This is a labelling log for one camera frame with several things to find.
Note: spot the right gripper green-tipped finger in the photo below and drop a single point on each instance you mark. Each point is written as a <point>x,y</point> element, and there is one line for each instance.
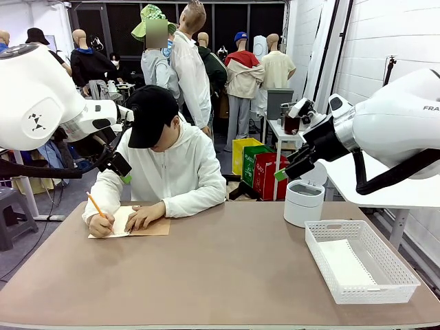
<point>299,168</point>
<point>300,154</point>

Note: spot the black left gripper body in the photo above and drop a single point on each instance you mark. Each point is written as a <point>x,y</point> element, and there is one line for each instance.
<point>98,148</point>

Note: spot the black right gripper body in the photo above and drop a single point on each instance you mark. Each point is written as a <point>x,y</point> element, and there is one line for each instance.
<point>324,141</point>

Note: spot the yellow pencil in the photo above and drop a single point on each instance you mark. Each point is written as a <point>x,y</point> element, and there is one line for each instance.
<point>94,203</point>

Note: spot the brown-cover spiral notebook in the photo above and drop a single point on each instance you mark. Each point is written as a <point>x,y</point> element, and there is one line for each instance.
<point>158,227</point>

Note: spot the white perforated paper sheet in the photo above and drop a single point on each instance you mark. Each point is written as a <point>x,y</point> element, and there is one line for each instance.
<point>343,264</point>

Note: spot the person's right forearm white sleeve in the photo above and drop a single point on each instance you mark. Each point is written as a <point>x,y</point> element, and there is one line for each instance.
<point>98,203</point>

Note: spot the person's left forearm white sleeve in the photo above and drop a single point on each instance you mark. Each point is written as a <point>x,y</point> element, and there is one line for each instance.
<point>196,204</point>

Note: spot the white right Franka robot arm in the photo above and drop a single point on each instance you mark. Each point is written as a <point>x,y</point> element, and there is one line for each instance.
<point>395,130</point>

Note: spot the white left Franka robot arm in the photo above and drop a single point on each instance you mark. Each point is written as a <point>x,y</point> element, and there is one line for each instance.
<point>34,96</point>

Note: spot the person's left hand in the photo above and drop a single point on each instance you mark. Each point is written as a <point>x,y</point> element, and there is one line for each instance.
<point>148,214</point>

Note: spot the person's right hand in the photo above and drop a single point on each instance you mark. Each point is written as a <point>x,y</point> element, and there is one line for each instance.
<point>101,227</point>

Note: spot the red recycling bin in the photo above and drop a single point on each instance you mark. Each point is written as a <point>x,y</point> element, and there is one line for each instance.
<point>268,185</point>

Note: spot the small white background table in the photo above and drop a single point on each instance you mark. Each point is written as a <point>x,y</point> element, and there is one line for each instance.
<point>275,129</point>

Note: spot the white round flip-lid trash bin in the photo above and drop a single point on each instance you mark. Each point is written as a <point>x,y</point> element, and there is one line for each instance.
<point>302,209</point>

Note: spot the white side table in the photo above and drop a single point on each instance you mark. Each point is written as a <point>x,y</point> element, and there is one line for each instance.
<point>340,182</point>

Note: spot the blue hanging garment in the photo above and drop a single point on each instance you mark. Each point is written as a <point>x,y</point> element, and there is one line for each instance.
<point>51,154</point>

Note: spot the metal cup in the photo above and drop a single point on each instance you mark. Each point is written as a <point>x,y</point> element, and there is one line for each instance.
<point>286,109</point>

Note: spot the green recycling bin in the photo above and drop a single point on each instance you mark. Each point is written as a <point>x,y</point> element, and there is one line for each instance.
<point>249,165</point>

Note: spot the black chair base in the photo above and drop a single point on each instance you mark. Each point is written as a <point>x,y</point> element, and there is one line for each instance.
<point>247,192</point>

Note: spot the grey striped hanging garment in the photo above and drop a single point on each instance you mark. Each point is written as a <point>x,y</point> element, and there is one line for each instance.
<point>98,89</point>

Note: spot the person's head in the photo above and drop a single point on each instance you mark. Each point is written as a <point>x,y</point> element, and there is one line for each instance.
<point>170,137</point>

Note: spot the grey cabinet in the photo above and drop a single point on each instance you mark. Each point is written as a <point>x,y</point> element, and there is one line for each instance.
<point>276,99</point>

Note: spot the yellow recycling bin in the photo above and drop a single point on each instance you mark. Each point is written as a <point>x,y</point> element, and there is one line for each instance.
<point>239,154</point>

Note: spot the black baseball cap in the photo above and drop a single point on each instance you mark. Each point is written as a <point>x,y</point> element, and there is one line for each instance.
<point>151,113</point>

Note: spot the cluttered background work table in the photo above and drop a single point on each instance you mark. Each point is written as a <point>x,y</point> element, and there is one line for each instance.
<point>125,86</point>

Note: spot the white hooded jacket torso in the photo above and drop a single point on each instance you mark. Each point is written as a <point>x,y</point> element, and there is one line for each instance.
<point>185,172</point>

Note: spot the background person in black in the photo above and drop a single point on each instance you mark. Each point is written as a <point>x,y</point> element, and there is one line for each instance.
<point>118,70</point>

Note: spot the mannequin in black sweater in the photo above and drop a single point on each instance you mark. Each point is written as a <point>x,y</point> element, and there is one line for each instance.
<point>89,65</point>

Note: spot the white table stand leg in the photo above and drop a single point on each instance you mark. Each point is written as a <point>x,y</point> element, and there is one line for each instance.
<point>29,196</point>

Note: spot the mannequin in cream shirt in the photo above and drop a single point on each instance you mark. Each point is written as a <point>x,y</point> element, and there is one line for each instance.
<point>276,72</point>

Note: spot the mannequin with blue cap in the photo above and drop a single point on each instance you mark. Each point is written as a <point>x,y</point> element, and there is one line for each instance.
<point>244,79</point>

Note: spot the grey plastic stool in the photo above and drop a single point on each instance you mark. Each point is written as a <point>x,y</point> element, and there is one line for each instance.
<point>13,199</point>

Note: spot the mannequin with green bucket hat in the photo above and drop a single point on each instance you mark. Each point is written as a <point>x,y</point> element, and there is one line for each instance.
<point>156,65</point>

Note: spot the small black tripod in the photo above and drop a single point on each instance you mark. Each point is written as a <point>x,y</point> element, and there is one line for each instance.
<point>392,61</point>

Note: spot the tall mannequin in white shirt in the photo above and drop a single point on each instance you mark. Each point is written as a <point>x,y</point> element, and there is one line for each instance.
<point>190,79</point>

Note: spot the white rounded appliance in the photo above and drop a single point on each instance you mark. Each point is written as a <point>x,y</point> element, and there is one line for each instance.
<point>260,46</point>

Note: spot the mannequin in dark green jacket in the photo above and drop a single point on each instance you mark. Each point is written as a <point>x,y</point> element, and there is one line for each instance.
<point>214,70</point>

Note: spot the mannequin with black bucket hat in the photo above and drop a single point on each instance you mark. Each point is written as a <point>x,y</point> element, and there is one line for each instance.
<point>36,35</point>

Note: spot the bare-headed mannequin in blue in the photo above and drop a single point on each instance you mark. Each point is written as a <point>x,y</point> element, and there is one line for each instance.
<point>4,39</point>

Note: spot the white perforated plastic basket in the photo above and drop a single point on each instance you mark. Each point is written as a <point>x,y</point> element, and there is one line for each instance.
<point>378,295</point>

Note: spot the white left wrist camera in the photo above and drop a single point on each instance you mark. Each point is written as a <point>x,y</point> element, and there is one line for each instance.
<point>123,113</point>

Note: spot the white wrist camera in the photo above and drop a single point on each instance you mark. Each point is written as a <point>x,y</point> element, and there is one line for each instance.
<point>297,108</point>
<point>123,113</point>

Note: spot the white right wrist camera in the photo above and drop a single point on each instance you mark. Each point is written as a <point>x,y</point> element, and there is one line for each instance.
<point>297,108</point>

